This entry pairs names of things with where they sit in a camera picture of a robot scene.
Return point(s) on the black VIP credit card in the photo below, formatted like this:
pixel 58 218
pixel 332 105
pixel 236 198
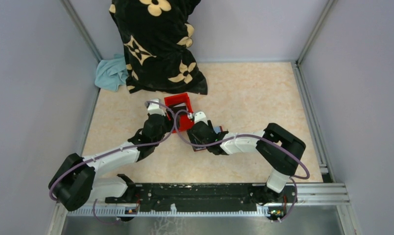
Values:
pixel 177 107

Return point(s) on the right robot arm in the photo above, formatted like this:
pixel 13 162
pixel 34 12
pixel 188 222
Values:
pixel 281 149

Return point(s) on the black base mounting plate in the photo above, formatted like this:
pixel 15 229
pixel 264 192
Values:
pixel 246 192

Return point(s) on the light blue cloth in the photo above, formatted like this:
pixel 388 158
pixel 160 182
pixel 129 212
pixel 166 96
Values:
pixel 111 74

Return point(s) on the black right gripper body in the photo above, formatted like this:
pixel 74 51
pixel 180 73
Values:
pixel 193 139

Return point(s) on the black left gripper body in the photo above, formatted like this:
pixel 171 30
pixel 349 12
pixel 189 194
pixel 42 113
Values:
pixel 167 127

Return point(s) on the red leather card holder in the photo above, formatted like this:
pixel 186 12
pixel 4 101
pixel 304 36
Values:
pixel 193 140

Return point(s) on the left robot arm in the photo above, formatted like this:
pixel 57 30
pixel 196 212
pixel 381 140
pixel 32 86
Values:
pixel 80 179

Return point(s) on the red plastic bin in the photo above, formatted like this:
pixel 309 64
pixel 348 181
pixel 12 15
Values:
pixel 180 102

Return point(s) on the aluminium frame rail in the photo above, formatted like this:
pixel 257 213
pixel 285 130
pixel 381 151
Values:
pixel 306 194

